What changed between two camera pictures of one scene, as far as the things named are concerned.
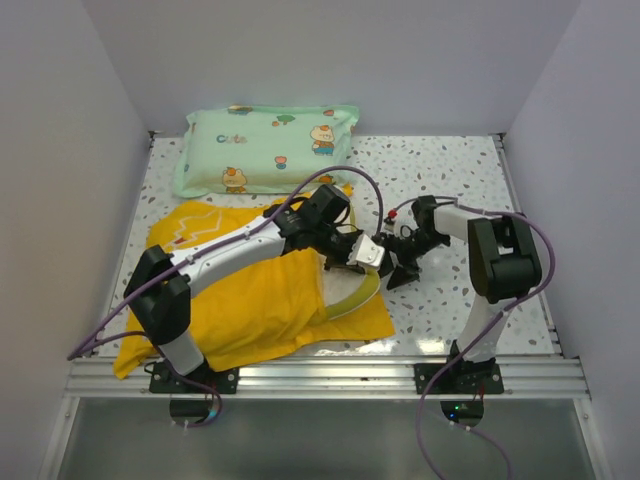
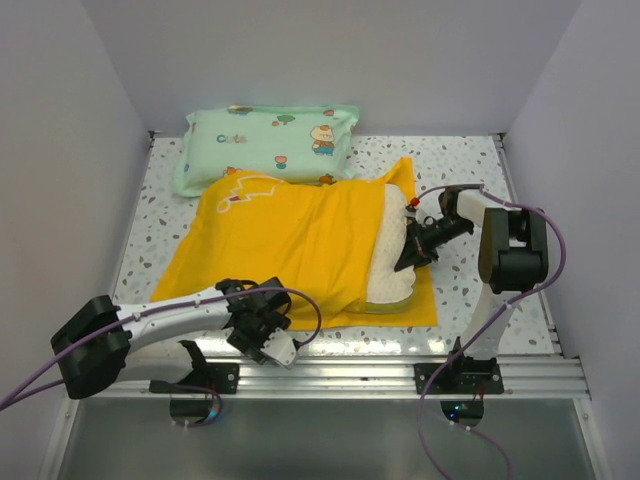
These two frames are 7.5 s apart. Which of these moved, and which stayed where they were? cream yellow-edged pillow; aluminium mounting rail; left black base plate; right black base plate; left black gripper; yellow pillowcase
Moved: cream yellow-edged pillow; yellow pillowcase; left black gripper
Stayed: left black base plate; right black base plate; aluminium mounting rail
